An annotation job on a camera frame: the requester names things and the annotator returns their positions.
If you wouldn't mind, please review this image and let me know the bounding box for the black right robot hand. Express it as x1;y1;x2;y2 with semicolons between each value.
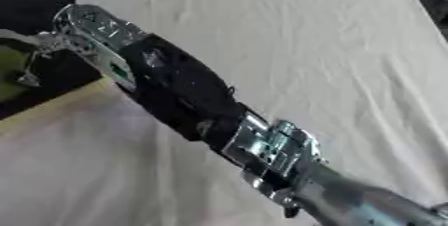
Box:
0;0;79;88

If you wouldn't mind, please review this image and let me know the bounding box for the yellow-green toy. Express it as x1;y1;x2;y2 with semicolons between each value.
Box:
0;44;32;103

